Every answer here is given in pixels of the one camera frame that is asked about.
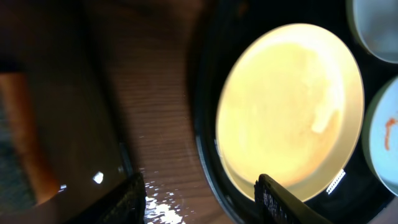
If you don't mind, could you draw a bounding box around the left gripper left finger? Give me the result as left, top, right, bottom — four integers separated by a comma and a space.
67, 173, 146, 224

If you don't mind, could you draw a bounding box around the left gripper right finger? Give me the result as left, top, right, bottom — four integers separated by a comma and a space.
254, 174, 332, 224

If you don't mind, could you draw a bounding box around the light blue plate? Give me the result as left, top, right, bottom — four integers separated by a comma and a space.
345, 0, 397, 64
361, 77, 397, 195

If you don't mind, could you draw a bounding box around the orange green scrub sponge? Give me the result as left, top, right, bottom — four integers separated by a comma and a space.
1, 72, 60, 215

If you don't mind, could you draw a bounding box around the black round tray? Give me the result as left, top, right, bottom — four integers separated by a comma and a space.
193, 0, 397, 223

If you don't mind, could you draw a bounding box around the black rectangular tray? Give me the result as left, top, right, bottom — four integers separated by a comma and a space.
1, 1, 126, 223

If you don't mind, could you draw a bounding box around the yellow plate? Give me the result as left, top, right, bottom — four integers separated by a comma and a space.
215, 24, 364, 202

